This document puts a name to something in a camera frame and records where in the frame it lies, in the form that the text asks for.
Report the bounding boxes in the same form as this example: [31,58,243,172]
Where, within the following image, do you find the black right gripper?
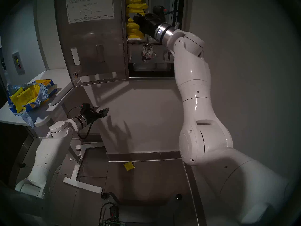
[133,13,162,38]

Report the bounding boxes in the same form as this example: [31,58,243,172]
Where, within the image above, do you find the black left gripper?
[85,106,110,122]

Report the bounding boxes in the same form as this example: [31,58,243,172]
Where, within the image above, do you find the grey robot base platform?
[111,193,186,226]

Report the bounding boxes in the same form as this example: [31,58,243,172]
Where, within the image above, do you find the white printed instruction sheet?
[66,0,115,24]

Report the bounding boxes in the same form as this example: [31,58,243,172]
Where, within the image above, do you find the white overbed table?
[0,68,104,194]

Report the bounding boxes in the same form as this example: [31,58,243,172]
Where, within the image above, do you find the torn blue pad package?
[7,79,57,127]

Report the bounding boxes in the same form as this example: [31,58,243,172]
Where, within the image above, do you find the dark cabinet with steel edge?
[0,122,34,189]

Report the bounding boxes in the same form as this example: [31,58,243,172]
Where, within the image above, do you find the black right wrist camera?
[152,5,168,16]

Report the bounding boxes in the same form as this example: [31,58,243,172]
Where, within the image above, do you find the thick black gripper cable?
[77,121,93,140]

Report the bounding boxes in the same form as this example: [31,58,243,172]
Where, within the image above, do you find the steel wall dispenser cabinet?
[122,0,188,80]

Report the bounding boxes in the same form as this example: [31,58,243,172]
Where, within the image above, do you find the grey wall alarm panel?
[12,51,25,76]

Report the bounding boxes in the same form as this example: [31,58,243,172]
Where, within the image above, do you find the black base cable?
[99,202,115,226]

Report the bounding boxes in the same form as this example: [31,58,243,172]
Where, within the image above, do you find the black power box red switch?
[109,206,119,220]

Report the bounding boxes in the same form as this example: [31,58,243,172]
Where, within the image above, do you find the green base cable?
[100,217,127,226]

